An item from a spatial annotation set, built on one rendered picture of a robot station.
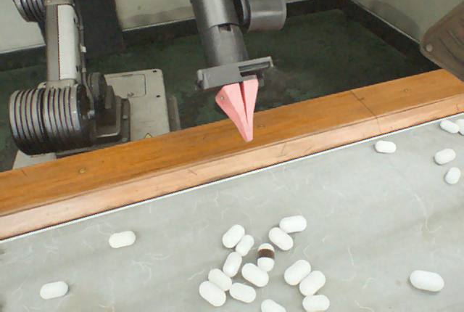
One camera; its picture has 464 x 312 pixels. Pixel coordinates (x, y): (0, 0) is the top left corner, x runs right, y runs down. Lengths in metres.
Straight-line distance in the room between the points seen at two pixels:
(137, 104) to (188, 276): 0.79
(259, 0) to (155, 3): 1.96
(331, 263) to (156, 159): 0.30
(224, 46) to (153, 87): 0.80
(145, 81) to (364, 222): 0.94
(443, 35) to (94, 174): 0.49
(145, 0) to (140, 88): 1.25
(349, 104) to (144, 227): 0.43
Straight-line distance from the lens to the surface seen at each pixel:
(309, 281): 0.48
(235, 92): 0.47
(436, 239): 0.59
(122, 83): 1.32
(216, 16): 0.50
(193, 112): 1.90
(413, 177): 0.66
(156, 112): 1.16
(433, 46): 0.32
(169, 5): 2.50
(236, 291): 0.47
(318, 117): 0.68
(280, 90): 2.06
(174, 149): 0.61
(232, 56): 0.49
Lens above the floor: 1.19
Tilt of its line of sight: 44 degrees down
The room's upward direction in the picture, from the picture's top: straight up
